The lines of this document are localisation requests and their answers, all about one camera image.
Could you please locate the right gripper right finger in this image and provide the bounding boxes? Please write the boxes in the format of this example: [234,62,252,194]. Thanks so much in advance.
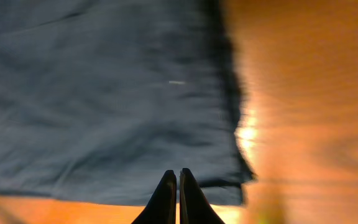
[180,168,225,224]

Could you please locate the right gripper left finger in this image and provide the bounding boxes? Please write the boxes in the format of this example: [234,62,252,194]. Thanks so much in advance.
[132,170,177,224]

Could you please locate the navy blue shorts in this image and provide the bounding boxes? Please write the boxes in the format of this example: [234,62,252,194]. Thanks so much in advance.
[0,0,253,205]

